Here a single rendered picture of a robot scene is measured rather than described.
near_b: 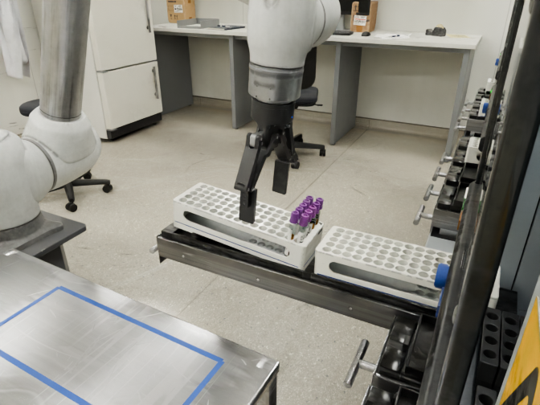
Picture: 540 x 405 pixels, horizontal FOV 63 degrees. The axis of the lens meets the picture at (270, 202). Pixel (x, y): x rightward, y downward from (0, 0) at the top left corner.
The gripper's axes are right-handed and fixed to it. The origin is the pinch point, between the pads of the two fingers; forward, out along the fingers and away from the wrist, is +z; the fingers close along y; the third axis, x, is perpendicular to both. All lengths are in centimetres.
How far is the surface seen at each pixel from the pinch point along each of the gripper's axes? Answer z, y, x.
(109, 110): 86, -202, -249
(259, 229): 3.6, 4.5, 1.6
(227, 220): 3.8, 5.0, -5.2
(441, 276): -10.9, 21.4, 33.3
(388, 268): 2.1, 4.8, 26.0
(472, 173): 6, -57, 35
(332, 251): 3.2, 3.8, 15.9
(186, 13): 17, -330, -261
